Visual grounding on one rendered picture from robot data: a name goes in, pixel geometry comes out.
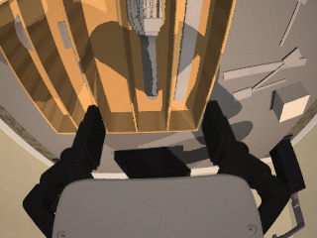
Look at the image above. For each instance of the wooden tray dividers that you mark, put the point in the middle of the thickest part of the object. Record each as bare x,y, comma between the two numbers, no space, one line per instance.
36,26

